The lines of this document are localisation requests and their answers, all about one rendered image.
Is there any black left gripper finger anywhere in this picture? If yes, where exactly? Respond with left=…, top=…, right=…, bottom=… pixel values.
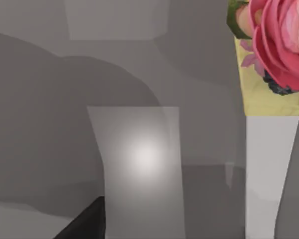
left=51, top=196, right=106, bottom=239

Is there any yellow flowered plant pot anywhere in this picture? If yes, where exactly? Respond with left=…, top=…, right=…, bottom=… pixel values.
left=234, top=37, right=299, bottom=239

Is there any pink flower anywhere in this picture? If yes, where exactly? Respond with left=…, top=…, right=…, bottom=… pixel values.
left=226, top=0, right=299, bottom=96

